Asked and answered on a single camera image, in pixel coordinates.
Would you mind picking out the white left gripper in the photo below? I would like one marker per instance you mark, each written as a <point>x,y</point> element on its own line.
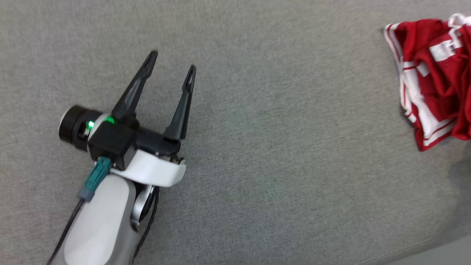
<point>158,171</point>

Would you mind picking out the grey fabric covered platform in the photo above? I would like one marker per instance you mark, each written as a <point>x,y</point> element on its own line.
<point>276,147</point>

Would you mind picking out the crumpled red jersey white stripes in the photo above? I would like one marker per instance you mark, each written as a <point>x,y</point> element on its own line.
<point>441,81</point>

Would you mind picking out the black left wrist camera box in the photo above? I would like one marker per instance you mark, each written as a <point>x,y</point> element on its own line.
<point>110,143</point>

